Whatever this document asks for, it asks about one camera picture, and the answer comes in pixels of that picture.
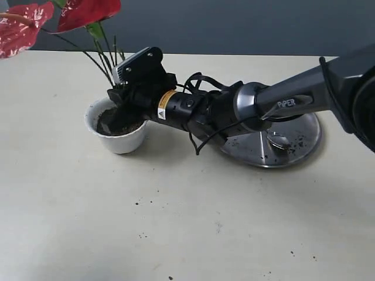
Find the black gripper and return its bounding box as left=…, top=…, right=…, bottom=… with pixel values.
left=104, top=85, right=207, bottom=131

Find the stainless steel spork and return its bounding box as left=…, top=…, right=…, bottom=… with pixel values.
left=267, top=131, right=291, bottom=150

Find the round stainless steel plate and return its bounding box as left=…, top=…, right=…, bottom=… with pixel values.
left=221, top=113, right=322, bottom=168

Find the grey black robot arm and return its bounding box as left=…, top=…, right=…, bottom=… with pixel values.
left=100, top=45, right=374, bottom=152

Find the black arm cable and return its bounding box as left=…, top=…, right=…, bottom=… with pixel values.
left=175, top=57, right=352, bottom=156

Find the red artificial flower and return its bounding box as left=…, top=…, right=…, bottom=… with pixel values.
left=1, top=0, right=126, bottom=89

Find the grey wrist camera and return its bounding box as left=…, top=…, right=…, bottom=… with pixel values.
left=111, top=47, right=163, bottom=84

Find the white scalloped flower pot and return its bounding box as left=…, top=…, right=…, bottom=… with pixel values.
left=84, top=98, right=147, bottom=155

